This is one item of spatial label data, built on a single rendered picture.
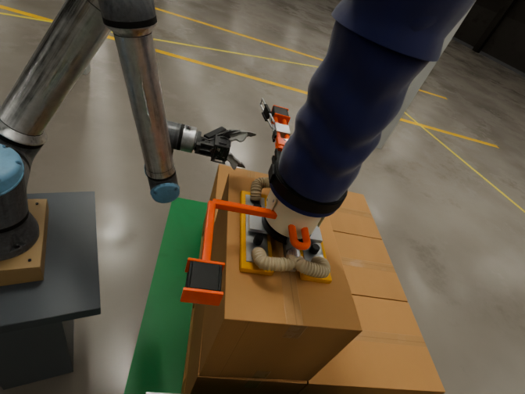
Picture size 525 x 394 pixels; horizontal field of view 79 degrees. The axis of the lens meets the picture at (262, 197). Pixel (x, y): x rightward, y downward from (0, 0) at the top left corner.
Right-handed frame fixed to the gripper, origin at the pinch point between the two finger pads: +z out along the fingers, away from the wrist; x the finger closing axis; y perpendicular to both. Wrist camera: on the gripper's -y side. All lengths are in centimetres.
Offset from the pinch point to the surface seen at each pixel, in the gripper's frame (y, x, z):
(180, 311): 8, -107, -9
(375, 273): 6, -51, 82
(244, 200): 16.0, -10.6, 0.5
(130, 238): -38, -108, -47
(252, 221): 28.6, -7.6, 2.2
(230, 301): 54, -13, -3
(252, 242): 35.1, -10.2, 2.8
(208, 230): 43.3, 1.2, -12.5
